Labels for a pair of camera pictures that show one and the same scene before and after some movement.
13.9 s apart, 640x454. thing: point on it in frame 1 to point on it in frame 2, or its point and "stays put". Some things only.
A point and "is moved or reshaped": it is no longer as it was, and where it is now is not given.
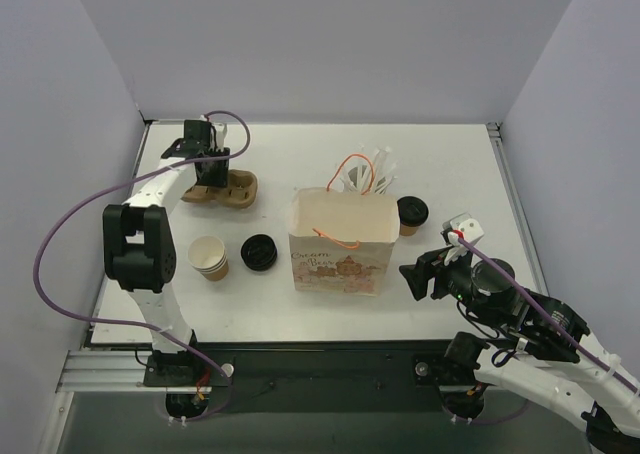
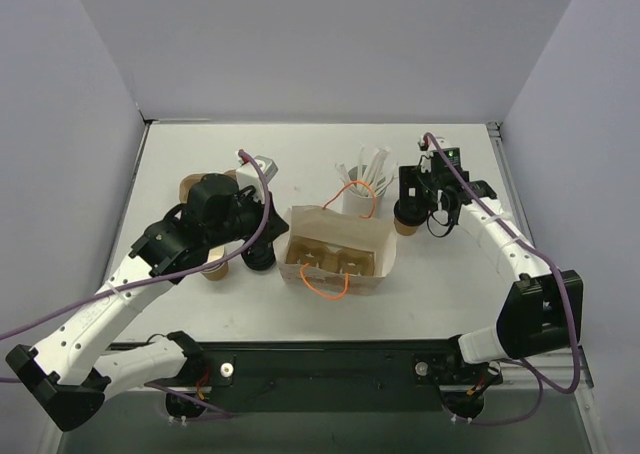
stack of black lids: (259, 252) stays put
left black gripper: (211, 172) to (270, 229)
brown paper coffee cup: (207, 254) stays put
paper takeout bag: (342, 241) is moved or reshaped
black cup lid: (412, 211) stays put
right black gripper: (431, 274) to (410, 190)
